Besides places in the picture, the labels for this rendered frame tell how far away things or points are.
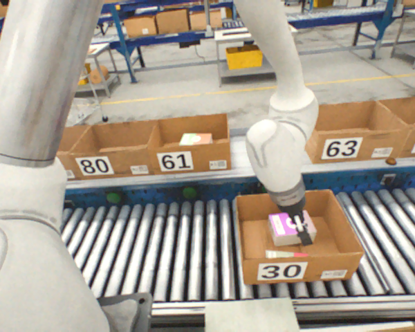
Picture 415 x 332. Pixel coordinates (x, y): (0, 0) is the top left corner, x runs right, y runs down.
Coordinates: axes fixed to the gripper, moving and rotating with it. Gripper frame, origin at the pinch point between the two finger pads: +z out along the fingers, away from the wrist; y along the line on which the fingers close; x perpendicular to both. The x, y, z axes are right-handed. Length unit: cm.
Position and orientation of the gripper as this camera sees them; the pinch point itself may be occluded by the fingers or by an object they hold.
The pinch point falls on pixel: (305, 236)
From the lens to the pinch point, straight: 82.9
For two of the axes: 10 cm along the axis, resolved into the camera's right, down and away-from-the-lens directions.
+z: 4.4, 7.1, 5.6
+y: -0.2, 6.2, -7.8
